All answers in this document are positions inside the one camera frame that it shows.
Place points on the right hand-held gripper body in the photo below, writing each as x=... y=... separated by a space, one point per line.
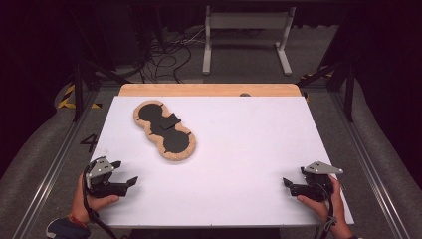
x=315 y=187

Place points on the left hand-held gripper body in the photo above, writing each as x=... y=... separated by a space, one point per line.
x=103 y=186

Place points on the person's left hand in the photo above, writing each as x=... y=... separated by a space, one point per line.
x=79 y=205

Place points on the person's right hand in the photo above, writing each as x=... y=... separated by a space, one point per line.
x=331 y=215

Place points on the yellow black hazard tape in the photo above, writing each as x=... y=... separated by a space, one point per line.
x=68 y=99
x=315 y=74

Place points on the black metal stand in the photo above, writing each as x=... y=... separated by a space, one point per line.
x=78 y=89
x=348 y=89

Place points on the white metal stand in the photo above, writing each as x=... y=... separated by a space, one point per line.
x=247 y=21

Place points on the aluminium floor rail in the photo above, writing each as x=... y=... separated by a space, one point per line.
x=56 y=166
x=368 y=159

